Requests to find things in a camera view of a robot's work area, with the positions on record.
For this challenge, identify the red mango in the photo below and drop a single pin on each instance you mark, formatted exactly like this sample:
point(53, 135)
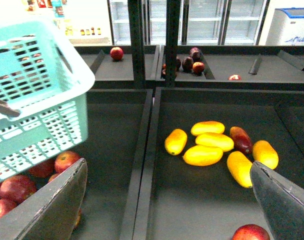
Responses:
point(242, 141)

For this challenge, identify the black shelf post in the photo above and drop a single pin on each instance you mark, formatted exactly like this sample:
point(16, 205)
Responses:
point(137, 43)
point(171, 45)

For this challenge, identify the yellow mango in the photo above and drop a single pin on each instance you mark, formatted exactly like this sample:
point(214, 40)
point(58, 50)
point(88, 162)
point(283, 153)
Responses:
point(207, 127)
point(264, 153)
point(239, 167)
point(201, 156)
point(213, 139)
point(176, 142)

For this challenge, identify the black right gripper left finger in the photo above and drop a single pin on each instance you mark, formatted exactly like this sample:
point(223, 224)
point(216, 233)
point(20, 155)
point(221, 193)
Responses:
point(51, 212)

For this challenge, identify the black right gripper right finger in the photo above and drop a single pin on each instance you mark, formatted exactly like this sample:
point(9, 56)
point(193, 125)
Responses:
point(281, 200)

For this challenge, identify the brown basket handle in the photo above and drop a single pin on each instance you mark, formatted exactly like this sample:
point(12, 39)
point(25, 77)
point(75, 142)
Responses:
point(6, 110)

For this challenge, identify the light blue plastic basket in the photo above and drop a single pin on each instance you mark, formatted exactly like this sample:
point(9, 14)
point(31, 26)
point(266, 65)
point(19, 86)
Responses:
point(45, 82)

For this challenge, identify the dark purple fruit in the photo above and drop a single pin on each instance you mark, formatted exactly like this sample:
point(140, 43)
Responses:
point(187, 64)
point(195, 54)

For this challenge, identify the white chest freezer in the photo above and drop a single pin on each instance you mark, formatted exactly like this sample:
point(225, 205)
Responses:
point(287, 27)

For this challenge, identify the glass door refrigerator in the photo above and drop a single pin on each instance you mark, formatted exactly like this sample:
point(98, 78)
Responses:
point(207, 22)

